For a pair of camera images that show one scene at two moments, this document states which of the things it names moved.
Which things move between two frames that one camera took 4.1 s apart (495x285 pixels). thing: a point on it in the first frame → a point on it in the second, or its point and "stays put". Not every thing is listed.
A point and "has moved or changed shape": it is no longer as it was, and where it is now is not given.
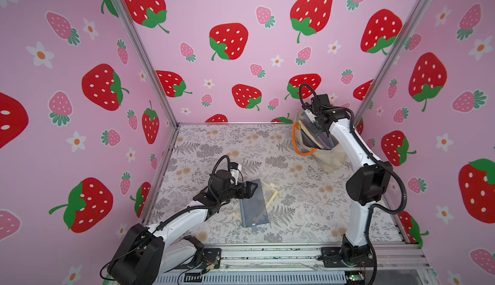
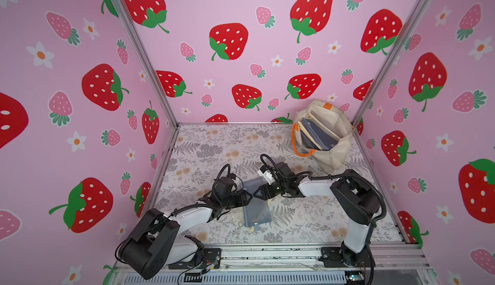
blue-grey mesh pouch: x=254 y=211 stays put
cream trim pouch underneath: x=270 y=193 has moved or changed shape
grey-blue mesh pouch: x=310 y=135 stays put
